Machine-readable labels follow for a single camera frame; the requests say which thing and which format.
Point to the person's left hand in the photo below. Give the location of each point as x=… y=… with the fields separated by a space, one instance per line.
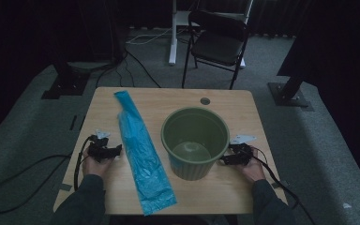
x=97 y=168

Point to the black floor tape strip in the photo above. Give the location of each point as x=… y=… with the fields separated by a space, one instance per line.
x=73 y=122
x=82 y=122

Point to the black stand base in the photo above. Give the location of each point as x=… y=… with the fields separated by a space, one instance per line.
x=65 y=85
x=289 y=95

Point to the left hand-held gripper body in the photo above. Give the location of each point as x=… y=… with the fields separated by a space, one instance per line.
x=98 y=150

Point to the blue plastic bag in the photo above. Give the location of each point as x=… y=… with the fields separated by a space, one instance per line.
x=140 y=150

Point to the grey tape piece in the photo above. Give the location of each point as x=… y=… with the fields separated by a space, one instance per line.
x=65 y=187
x=279 y=184

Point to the black folding chair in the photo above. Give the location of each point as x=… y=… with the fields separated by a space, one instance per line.
x=218 y=47

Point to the white floor scrap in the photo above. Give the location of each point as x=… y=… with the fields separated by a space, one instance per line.
x=347 y=205

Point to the green plastic bin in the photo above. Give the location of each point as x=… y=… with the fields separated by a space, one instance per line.
x=197 y=170

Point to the dark curtain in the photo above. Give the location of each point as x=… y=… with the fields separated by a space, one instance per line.
x=18 y=37
x=343 y=47

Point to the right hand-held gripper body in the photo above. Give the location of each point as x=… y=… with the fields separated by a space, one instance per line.
x=242 y=153

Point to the person's right hand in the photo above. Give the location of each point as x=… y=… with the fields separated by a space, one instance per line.
x=253 y=170

